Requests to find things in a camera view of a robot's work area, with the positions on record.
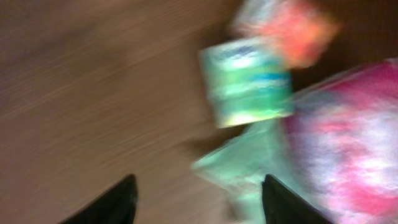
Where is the orange Kleenex tissue pack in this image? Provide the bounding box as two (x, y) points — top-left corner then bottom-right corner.
(231, 0), (340, 68)

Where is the red purple pad package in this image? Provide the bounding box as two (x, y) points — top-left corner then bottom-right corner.
(284, 58), (397, 223)

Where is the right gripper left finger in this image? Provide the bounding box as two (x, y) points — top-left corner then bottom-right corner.
(61, 174), (138, 224)

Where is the teal wet wipes pack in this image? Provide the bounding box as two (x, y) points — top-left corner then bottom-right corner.
(192, 119), (312, 223)

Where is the teal Kleenex tissue pack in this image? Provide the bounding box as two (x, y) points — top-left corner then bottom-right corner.
(199, 37), (293, 128)

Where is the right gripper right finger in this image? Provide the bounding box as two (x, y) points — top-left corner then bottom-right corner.
(262, 174), (332, 224)

